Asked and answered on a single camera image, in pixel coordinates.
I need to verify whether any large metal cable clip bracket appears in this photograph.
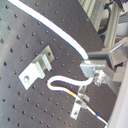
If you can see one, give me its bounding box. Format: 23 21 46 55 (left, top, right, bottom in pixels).
19 46 55 90

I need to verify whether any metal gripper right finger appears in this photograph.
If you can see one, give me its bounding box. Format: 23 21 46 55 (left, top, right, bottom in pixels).
88 37 128 67

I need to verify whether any aluminium extrusion frame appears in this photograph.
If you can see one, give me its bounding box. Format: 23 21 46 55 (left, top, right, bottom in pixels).
78 0 128 47

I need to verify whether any small metal cable clip bracket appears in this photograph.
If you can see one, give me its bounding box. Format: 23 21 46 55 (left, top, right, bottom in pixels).
70 86 90 119

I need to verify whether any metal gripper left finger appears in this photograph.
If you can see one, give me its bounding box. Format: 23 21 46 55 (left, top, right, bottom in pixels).
80 60 121 94

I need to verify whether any white cable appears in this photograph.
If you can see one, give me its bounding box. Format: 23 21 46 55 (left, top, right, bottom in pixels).
7 0 109 126

